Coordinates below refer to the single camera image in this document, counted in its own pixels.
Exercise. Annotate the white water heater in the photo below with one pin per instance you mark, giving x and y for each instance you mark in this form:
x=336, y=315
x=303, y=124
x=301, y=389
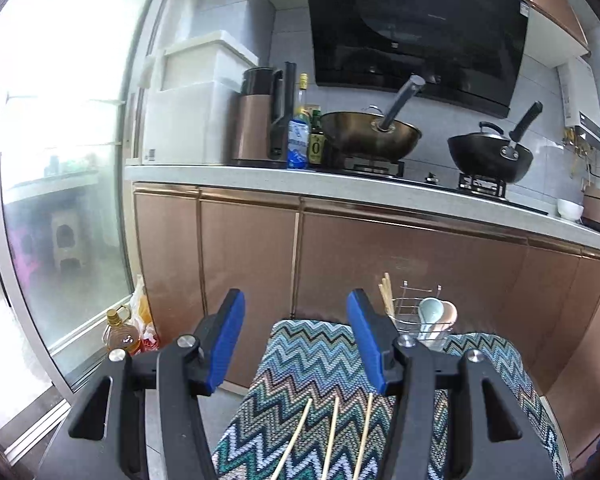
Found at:
x=582, y=105

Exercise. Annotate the zigzag patterned cloth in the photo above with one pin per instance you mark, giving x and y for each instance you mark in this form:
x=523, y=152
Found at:
x=305, y=370

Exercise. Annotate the bronze wok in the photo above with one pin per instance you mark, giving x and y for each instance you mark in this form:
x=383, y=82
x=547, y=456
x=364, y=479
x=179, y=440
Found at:
x=370, y=137

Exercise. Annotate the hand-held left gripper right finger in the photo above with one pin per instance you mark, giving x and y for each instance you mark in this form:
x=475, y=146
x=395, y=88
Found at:
x=367, y=340

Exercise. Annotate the white plastic storage container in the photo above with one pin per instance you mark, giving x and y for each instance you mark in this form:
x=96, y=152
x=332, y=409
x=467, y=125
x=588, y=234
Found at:
x=190, y=125

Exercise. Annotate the black gas stove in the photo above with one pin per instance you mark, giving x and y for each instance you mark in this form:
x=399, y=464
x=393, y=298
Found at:
x=430, y=180

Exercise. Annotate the pink ceramic spoon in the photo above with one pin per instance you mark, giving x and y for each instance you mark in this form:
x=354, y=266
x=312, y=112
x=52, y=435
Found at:
x=449, y=314

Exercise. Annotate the pale blue ceramic spoon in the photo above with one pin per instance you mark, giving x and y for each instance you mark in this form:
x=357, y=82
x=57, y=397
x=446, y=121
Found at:
x=429, y=309

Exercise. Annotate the white plastic stool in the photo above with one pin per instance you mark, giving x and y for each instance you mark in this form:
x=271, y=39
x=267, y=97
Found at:
x=66, y=240

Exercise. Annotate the brown thermos kettle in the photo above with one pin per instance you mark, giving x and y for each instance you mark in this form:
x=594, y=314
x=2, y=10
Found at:
x=252, y=125

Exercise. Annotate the yellow cap clear bottle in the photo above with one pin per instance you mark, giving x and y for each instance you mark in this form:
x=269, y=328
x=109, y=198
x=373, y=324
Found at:
x=303, y=97

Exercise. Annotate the copper base cabinets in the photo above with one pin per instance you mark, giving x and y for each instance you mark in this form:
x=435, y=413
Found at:
x=250, y=270

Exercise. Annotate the black wok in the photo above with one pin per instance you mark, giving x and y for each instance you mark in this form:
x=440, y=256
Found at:
x=490, y=157

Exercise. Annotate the white bowl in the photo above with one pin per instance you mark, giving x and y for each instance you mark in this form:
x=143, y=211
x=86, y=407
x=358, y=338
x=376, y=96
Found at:
x=570, y=209

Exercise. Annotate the sliding glass door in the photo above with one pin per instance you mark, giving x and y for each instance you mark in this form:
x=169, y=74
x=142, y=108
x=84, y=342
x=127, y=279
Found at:
x=55, y=160

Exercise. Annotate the black range hood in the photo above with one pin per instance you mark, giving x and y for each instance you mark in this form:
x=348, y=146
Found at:
x=405, y=35

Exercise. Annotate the wooden chopstick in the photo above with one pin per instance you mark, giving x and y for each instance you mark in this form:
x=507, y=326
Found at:
x=390, y=290
x=331, y=440
x=362, y=437
x=381, y=294
x=386, y=290
x=292, y=440

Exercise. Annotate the blue label bottle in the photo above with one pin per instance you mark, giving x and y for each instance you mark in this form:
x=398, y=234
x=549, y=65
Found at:
x=297, y=147

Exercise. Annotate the cooking oil bottle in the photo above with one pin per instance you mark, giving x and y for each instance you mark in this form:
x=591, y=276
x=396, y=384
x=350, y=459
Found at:
x=122, y=340

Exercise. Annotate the dark oil bottle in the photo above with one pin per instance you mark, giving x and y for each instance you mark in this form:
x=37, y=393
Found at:
x=317, y=147

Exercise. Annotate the red yellow plastic bag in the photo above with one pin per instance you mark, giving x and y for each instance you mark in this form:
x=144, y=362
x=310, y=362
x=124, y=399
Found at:
x=145, y=320

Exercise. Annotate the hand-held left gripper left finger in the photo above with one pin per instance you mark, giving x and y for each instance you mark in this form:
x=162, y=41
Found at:
x=227, y=340

